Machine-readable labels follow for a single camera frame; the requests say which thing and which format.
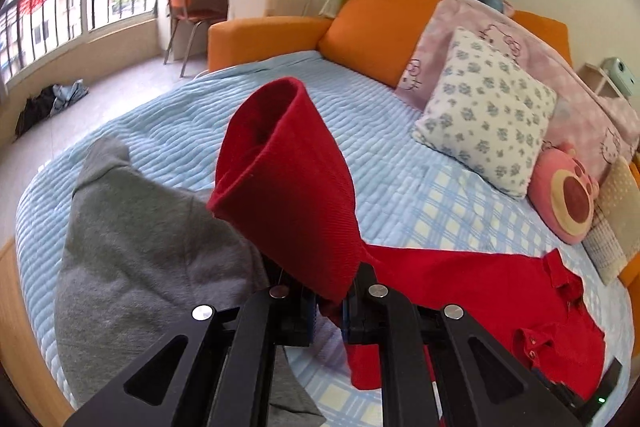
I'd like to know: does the white floral pillow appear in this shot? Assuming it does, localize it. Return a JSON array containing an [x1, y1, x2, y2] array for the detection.
[[411, 27, 558, 200]]

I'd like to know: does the red polo shirt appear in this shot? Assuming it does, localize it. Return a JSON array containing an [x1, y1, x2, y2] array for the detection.
[[206, 77, 607, 403]]

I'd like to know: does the beige dotted pillow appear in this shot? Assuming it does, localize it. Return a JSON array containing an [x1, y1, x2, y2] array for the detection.
[[595, 156, 640, 254]]

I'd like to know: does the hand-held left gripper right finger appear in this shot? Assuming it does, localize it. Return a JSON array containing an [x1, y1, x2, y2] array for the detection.
[[344, 263, 587, 427]]

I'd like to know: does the pink bear plush cushion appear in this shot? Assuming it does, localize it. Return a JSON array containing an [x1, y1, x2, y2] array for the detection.
[[528, 142, 601, 246]]

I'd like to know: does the pile of clothes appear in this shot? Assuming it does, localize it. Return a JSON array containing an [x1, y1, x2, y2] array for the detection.
[[14, 79, 90, 140]]

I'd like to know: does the grey sweatshirt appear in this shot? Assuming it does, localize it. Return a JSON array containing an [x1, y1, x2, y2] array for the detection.
[[52, 137, 326, 427]]

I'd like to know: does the pink cat print blanket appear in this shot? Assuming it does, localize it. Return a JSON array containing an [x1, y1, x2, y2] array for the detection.
[[395, 0, 640, 188]]

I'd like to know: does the blue checked sheet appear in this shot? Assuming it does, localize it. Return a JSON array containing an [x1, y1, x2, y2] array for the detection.
[[295, 157, 636, 427]]

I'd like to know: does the orange back cushion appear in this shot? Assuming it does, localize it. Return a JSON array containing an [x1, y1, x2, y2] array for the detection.
[[318, 0, 451, 88], [514, 9, 572, 64]]

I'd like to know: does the orange sofa bed frame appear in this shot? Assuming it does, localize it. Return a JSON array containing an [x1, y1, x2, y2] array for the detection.
[[207, 9, 640, 303]]

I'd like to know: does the cream side shelf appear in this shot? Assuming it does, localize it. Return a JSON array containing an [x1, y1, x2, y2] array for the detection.
[[577, 62, 640, 102]]

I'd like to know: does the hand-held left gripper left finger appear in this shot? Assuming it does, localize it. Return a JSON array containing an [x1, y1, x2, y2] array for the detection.
[[64, 284, 317, 427]]

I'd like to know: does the cream striped knit cushion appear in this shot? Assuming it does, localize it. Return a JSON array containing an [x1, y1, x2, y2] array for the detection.
[[581, 207, 634, 287]]

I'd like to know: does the mint green device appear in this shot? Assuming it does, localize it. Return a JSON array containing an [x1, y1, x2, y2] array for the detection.
[[600, 57, 639, 88]]

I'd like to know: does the light blue quilted bedspread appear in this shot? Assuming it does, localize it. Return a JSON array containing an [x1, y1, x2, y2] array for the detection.
[[15, 50, 451, 408]]

